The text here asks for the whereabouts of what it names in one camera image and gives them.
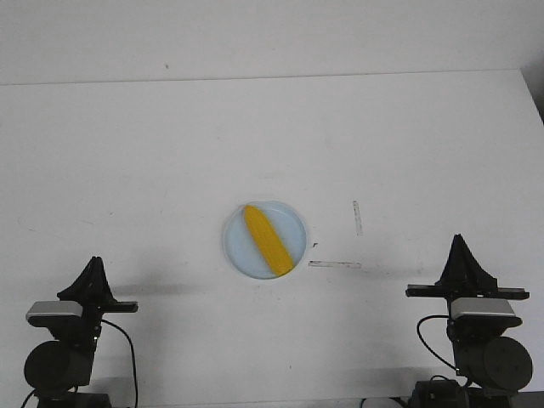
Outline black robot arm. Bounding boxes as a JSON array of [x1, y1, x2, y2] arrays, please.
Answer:
[[405, 234, 533, 407], [22, 256, 139, 407]]

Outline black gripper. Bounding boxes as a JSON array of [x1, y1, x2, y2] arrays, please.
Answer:
[[405, 234, 530, 336], [56, 257, 139, 353]]

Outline yellow corn cob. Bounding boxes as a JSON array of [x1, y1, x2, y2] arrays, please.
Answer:
[[243, 205, 294, 276]]

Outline light blue round plate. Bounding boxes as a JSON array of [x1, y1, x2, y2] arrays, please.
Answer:
[[222, 201, 308, 280]]

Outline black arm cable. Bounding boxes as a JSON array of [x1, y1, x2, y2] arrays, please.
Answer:
[[416, 314, 458, 377], [20, 319, 139, 408]]

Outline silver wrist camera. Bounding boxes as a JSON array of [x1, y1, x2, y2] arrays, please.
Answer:
[[25, 301, 83, 328], [450, 297, 523, 327]]

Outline vertical tape strip on table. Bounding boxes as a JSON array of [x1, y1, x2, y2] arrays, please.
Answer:
[[353, 201, 363, 236]]

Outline horizontal tape strip on table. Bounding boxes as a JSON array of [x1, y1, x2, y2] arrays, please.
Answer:
[[309, 260, 362, 269]]

